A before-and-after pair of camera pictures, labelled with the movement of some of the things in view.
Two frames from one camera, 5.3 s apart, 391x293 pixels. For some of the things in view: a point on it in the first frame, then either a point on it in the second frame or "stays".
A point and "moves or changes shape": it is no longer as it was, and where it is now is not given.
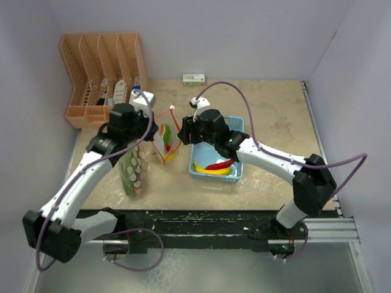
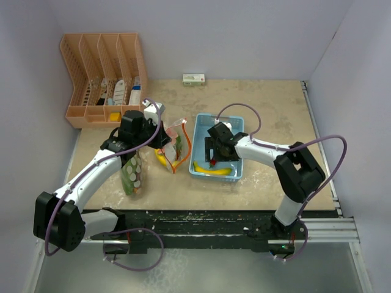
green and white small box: [193, 79] stays
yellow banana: [170, 156] → [161, 157]
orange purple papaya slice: [138, 182] stays
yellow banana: [222, 171] stays
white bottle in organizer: [118, 92] stays
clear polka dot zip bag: [131, 170] stays
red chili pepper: [221, 165] → [212, 163]
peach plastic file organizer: [103, 69] stays
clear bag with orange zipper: [167, 141] moves or changes shape
